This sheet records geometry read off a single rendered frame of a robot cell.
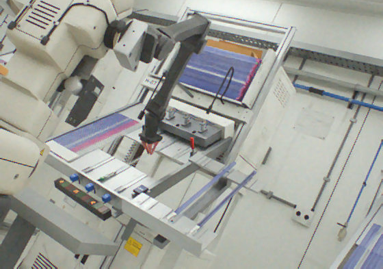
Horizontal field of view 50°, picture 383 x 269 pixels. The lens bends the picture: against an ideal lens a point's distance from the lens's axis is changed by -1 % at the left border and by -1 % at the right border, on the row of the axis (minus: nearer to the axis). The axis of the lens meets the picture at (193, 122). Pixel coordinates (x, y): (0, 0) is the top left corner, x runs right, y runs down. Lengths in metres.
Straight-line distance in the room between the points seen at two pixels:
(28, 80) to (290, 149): 2.72
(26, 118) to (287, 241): 2.60
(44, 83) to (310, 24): 3.23
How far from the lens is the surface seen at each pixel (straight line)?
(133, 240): 2.01
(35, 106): 1.18
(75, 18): 1.17
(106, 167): 1.92
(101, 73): 3.29
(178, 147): 2.04
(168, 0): 5.14
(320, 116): 3.64
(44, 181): 3.31
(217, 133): 2.06
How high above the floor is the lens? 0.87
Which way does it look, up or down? 9 degrees up
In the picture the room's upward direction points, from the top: 28 degrees clockwise
